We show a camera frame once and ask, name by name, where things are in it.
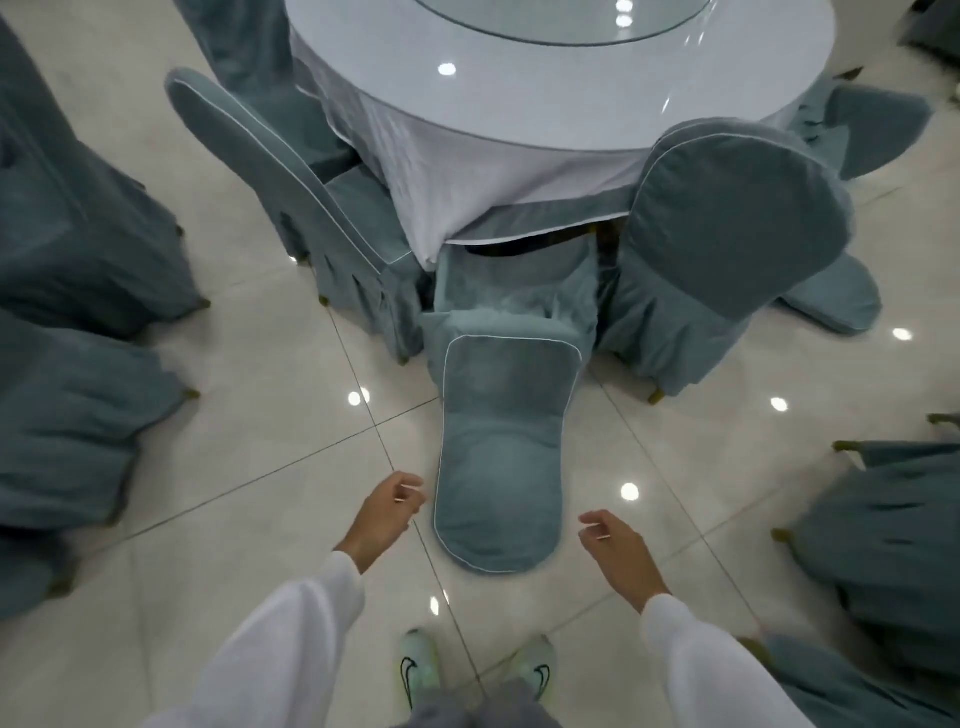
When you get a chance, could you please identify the person's left hand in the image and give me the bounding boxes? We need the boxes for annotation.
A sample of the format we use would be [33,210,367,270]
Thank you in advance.
[335,470,427,575]

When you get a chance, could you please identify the person's right hand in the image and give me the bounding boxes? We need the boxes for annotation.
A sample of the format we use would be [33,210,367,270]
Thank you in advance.
[577,509,671,615]

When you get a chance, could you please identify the person's left forearm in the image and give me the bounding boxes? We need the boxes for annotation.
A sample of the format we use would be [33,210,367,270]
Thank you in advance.
[142,551,367,728]

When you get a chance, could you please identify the person's right forearm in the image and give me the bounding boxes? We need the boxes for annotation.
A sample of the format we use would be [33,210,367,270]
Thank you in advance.
[639,592,815,728]

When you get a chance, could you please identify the person's right shoe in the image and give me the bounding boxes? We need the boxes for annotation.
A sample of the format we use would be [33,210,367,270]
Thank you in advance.
[509,635,560,703]

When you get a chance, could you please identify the person's shoe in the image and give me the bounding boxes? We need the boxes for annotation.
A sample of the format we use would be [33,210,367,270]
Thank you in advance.
[509,635,560,703]
[397,628,444,710]

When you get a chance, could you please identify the person's left shoe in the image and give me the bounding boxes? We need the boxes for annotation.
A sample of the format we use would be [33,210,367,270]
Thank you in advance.
[397,628,444,710]

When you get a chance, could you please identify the person's grey trousers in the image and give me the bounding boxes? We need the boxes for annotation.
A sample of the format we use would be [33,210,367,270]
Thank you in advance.
[404,678,564,728]

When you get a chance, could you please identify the round white clothed table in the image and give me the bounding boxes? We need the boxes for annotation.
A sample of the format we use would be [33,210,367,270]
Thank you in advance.
[284,0,838,273]

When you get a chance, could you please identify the round glass turntable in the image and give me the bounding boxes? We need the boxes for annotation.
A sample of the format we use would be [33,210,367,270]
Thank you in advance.
[412,0,714,48]

